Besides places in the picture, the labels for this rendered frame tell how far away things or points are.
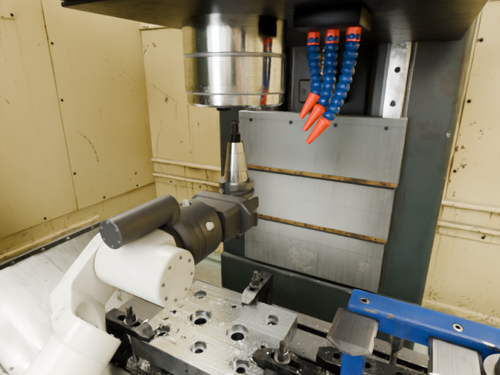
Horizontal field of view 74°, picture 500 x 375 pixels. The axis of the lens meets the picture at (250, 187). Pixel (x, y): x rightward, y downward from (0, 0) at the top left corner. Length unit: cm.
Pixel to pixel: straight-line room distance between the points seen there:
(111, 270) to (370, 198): 73
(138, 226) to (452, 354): 38
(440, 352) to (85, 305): 41
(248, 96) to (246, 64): 4
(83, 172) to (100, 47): 54
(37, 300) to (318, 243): 98
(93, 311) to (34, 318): 94
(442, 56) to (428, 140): 20
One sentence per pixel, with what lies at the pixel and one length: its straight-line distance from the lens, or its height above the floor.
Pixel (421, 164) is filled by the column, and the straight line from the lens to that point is 98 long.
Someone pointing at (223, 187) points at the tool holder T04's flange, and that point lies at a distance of 57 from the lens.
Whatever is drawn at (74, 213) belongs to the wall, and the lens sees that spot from 162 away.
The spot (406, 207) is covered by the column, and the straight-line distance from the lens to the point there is 101.
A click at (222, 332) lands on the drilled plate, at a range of 78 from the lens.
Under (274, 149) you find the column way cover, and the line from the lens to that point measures 101.
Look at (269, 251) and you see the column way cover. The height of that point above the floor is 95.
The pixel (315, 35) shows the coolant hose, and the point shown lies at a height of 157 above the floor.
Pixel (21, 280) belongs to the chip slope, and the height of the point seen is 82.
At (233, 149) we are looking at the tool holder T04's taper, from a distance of 55.
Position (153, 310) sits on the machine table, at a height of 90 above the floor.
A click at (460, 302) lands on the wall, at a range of 156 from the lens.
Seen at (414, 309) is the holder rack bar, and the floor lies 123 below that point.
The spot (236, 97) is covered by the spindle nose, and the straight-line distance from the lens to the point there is 48.
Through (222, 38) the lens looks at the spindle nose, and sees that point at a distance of 48.
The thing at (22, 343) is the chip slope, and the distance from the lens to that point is 133.
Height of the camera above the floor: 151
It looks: 18 degrees down
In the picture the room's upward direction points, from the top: straight up
